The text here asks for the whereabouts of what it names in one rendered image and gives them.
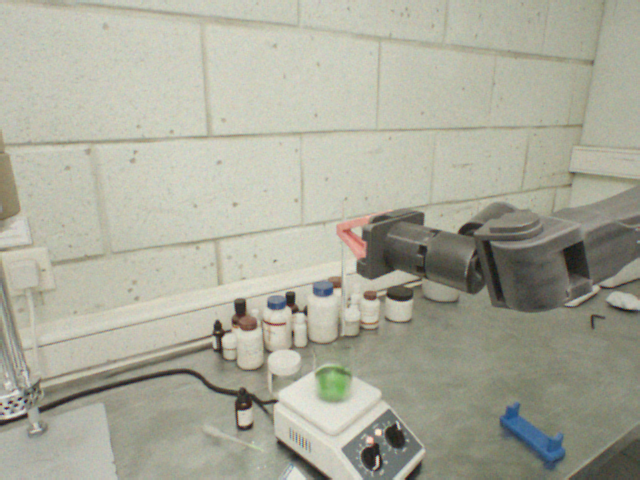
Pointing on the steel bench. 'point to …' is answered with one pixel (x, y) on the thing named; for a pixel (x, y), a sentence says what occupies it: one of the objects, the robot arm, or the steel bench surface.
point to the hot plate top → (367, 395)
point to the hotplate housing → (326, 463)
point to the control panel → (396, 458)
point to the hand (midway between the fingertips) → (343, 229)
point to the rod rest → (548, 447)
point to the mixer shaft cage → (25, 386)
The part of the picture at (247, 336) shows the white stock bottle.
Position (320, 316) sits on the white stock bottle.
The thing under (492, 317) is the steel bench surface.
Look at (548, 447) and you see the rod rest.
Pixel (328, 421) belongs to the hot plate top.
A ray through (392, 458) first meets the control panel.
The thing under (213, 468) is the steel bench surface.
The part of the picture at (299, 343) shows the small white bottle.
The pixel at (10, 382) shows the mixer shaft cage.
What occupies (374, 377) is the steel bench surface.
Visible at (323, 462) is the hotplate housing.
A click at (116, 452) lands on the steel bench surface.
